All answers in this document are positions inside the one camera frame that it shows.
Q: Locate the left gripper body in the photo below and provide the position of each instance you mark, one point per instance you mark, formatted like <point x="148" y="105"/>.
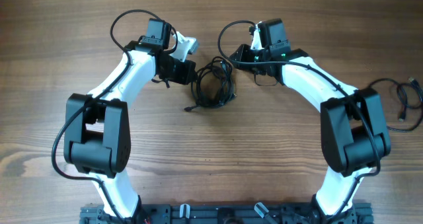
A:
<point x="177" y="71"/>

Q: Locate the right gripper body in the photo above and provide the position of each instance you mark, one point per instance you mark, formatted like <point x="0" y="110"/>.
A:
<point x="241" y="55"/>

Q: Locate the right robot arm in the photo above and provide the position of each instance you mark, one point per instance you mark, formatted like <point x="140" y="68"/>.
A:
<point x="354" y="134"/>

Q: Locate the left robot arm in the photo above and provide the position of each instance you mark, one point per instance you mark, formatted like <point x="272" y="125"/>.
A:
<point x="97" y="138"/>

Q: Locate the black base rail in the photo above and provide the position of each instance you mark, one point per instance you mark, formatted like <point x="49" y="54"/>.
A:
<point x="284" y="213"/>

